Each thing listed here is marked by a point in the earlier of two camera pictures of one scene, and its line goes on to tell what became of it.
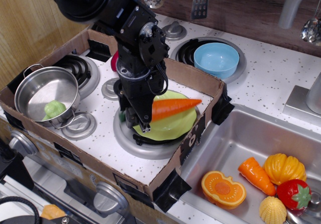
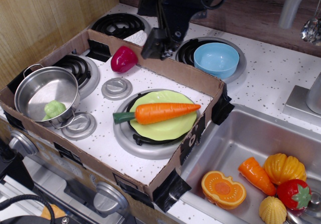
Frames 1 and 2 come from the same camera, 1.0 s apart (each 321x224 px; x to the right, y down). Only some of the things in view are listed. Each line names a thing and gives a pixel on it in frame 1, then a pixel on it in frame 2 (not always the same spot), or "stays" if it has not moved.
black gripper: [136, 89] -> [176, 16]
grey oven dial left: [22, 144] stays
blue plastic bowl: [220, 59] stays
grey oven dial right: [108, 200] stays
